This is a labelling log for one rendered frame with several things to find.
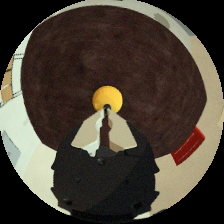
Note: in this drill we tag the gold service bell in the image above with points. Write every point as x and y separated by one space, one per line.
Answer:
107 97

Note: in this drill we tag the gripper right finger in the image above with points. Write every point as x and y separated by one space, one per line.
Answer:
125 137

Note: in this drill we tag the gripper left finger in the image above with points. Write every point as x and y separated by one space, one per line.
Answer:
85 136

